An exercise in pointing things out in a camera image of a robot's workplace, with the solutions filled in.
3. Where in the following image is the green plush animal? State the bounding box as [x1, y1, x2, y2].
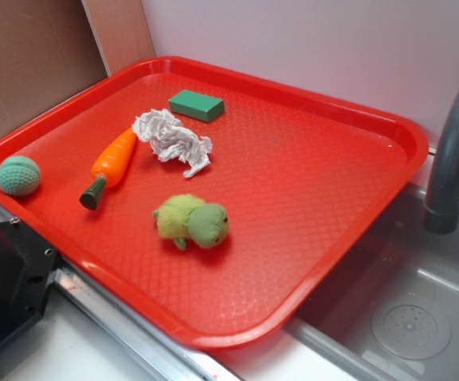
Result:
[152, 194, 230, 251]

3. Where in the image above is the red plastic tray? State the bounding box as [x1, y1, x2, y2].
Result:
[0, 57, 428, 349]

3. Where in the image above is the crumpled white cloth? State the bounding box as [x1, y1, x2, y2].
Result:
[132, 109, 213, 179]

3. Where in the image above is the green rectangular block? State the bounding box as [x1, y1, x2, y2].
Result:
[168, 90, 226, 122]

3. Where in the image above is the orange toy carrot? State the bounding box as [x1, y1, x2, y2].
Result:
[79, 127, 137, 210]

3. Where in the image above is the grey plastic sink basin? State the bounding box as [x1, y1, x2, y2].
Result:
[286, 185, 459, 380]

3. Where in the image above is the teal dimpled ball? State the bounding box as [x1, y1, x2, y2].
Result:
[0, 156, 41, 197]

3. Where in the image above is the grey toy faucet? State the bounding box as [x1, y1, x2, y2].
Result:
[422, 91, 459, 234]

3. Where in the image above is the brown cardboard panel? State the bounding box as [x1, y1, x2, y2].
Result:
[0, 1, 155, 138]

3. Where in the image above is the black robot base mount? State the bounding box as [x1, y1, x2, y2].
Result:
[0, 221, 60, 351]

